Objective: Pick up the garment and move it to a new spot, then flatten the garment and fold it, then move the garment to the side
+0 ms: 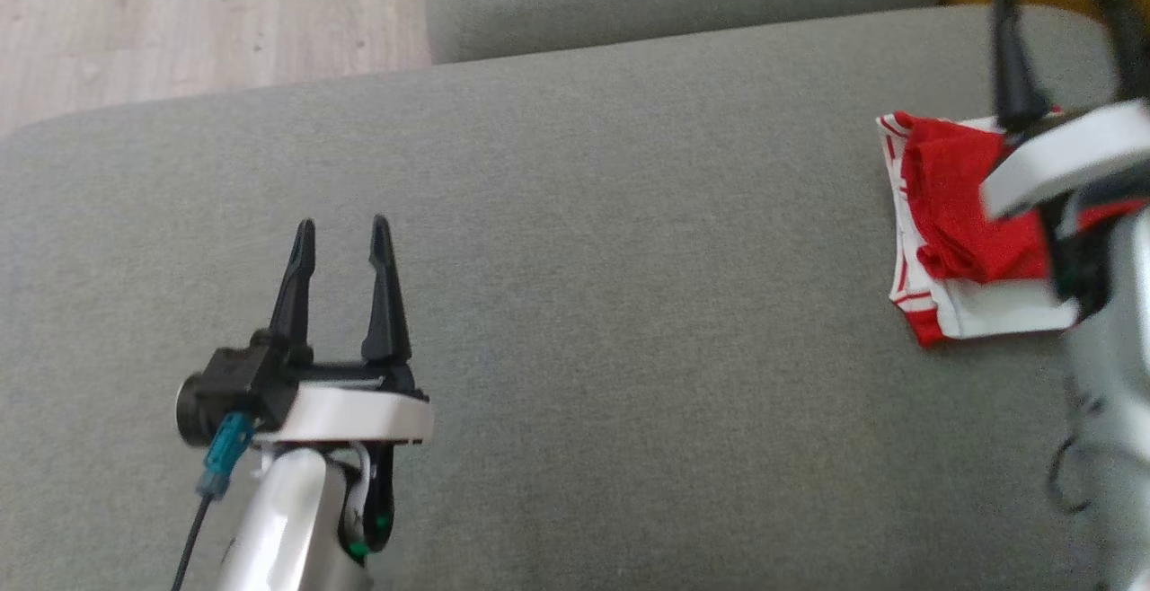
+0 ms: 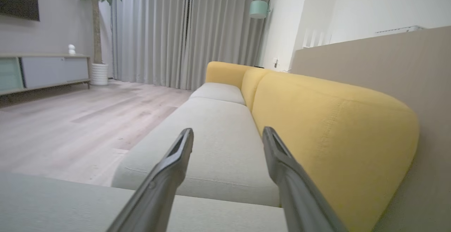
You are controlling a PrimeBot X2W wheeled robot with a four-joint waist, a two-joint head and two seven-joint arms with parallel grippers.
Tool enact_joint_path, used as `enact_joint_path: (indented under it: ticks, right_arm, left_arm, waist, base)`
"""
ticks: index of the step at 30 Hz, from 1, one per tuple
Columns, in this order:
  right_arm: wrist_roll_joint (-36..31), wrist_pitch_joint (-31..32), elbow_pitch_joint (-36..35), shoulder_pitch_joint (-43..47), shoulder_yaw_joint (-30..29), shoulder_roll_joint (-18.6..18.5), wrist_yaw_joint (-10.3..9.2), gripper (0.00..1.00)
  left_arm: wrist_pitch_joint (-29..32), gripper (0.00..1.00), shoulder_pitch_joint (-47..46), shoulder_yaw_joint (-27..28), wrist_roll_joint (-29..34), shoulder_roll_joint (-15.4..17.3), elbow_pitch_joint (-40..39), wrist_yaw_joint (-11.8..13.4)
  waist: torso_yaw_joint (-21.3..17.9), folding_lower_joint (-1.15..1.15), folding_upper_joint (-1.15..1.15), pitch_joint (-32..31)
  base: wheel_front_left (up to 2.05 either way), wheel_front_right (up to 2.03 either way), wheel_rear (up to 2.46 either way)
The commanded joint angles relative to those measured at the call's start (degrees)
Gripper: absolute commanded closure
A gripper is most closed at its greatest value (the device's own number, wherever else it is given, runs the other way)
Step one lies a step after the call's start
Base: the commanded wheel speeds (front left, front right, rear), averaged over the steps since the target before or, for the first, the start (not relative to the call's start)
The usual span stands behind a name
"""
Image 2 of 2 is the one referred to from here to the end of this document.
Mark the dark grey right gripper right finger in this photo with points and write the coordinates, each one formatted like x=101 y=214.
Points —
x=299 y=196

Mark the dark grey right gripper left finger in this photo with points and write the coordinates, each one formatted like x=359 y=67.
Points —
x=158 y=193

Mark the large yellow sofa back cushion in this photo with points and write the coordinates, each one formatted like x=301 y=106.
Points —
x=341 y=147

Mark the long grey sofa seat cushion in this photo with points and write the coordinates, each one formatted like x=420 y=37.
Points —
x=218 y=136

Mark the short grey sofa seat cushion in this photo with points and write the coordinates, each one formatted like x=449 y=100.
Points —
x=218 y=92

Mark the narrow yellow sofa back cushion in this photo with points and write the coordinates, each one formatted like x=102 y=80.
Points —
x=253 y=85

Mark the white ribbed planter pot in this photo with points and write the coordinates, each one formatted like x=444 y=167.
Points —
x=99 y=74

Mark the yellow sofa end armrest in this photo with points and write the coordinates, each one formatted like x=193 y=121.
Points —
x=225 y=74

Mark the white router with antennas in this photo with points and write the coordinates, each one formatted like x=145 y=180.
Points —
x=315 y=38

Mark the grey and green TV cabinet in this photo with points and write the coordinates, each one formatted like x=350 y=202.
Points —
x=53 y=70

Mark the grey pleated curtain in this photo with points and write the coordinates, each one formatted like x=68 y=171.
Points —
x=229 y=31
x=151 y=31

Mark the beige wood partition panel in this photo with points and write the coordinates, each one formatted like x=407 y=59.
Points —
x=415 y=77

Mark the small white figurine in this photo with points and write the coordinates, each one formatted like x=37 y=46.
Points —
x=72 y=49

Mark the green potted tree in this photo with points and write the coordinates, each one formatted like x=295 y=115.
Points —
x=96 y=20

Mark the flat white device on partition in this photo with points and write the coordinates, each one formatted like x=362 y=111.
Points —
x=400 y=30

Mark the white wall socket plug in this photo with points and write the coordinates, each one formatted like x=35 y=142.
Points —
x=276 y=62

